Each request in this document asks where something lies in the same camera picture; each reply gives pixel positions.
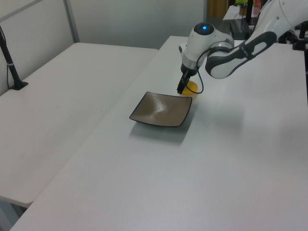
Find black camera stand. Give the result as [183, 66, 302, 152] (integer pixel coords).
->
[279, 21, 308, 51]

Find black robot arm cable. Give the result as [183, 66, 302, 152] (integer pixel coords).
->
[195, 46, 235, 95]

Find white paper sheets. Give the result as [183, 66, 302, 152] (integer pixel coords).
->
[222, 5, 242, 21]

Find grey partition frame post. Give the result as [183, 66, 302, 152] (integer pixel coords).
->
[63, 0, 80, 44]

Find black pole stand with base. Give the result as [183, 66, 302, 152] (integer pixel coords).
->
[0, 25, 29, 91]

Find black box device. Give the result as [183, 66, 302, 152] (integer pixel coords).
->
[229, 18, 251, 40]

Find square brown ceramic plate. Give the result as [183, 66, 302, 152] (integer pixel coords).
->
[129, 91, 193, 128]

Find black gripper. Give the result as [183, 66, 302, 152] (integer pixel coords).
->
[177, 63, 197, 95]

